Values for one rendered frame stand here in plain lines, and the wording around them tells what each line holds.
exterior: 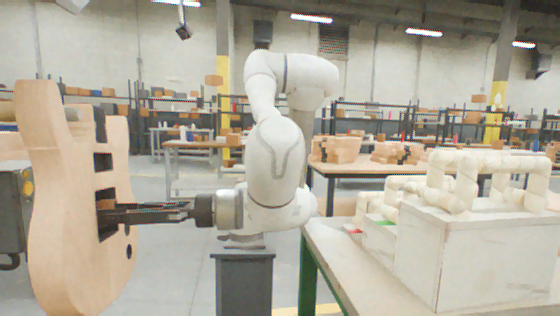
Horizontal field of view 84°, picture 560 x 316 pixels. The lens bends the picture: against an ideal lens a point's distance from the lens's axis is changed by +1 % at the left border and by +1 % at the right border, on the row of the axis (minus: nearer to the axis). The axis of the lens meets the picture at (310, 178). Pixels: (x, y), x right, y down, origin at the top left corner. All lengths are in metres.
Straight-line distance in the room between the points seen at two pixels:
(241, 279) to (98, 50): 11.50
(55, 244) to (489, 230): 0.70
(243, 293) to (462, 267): 1.03
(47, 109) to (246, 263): 0.99
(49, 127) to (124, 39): 11.77
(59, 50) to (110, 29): 1.63
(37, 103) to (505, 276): 0.82
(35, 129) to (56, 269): 0.21
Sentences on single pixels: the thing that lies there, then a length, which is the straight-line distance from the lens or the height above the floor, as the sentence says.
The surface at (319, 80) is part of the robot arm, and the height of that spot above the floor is 1.39.
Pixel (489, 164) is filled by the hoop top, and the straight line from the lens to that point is 0.62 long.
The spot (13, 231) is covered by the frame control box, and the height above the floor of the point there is 0.98.
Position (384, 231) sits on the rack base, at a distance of 0.75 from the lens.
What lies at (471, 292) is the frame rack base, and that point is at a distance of 0.67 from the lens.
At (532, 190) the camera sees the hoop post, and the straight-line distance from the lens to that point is 0.72.
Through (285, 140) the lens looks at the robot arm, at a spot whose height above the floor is 1.22.
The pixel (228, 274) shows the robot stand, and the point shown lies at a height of 0.60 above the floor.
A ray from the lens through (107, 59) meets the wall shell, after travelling 12.40.
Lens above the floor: 1.26
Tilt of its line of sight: 10 degrees down
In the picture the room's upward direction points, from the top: 3 degrees clockwise
